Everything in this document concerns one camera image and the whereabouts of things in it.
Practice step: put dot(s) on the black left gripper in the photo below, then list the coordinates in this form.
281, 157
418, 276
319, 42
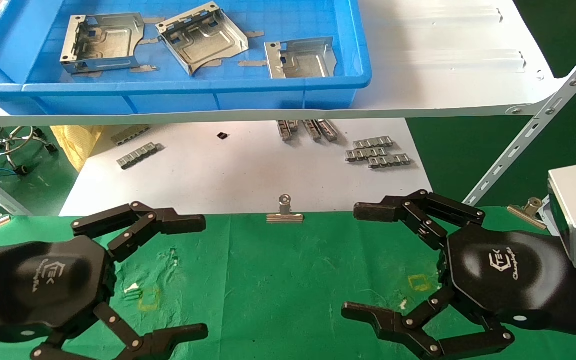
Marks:
43, 285

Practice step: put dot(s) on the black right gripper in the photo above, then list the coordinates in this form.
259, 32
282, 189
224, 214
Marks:
503, 270

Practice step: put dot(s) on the sheet metal bracket part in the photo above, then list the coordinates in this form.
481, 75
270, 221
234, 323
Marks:
303, 62
113, 45
203, 42

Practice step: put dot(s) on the grey metal clip strip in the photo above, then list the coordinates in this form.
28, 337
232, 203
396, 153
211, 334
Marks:
373, 142
363, 154
284, 131
328, 130
294, 125
312, 130
138, 155
390, 161
130, 135

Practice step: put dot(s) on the yellow plastic bag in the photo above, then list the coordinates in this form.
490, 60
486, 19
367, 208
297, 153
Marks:
75, 145

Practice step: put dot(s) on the small black plastic piece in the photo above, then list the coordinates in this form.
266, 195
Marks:
222, 135

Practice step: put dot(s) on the blue plastic bin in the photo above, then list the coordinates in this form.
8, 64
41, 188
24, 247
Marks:
168, 97

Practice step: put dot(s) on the white shelf board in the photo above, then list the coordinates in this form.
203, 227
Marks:
443, 75

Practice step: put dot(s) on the white perforated shelf brace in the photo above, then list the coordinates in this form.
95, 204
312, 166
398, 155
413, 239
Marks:
543, 117

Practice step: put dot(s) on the brown tape piece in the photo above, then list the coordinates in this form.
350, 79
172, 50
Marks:
88, 74
149, 40
213, 63
143, 68
251, 63
153, 20
254, 34

